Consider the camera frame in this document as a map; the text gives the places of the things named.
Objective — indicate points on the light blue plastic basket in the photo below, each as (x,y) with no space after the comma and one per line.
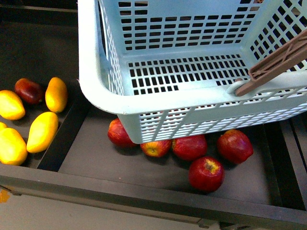
(170,68)

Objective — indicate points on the brown basket handle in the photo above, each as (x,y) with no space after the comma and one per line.
(276,63)

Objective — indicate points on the yellow mango upright top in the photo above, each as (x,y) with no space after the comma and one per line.
(56,95)

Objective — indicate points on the yellow mango centre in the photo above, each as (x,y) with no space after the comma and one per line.
(42,131)

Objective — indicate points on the dark red mango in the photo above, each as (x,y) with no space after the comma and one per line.
(29,91)

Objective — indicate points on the yellow mango left upper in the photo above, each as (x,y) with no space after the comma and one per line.
(11,105)

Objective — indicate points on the yellow mango lower left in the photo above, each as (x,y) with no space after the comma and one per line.
(12,147)

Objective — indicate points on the yellow mango edge sliver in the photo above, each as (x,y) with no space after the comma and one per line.
(2,126)

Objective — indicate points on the red yellow apple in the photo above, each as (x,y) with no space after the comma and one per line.
(156,149)

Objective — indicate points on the red apple left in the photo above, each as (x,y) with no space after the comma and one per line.
(118,135)

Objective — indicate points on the red apple middle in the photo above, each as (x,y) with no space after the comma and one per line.
(190,148)

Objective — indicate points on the red apple front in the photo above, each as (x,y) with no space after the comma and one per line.
(206,174)

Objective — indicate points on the red apple right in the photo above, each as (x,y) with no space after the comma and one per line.
(234,146)

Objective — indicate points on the black display shelf tray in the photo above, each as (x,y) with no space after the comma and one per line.
(82,166)

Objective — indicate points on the orange floor marker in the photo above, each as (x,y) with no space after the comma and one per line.
(4,196)

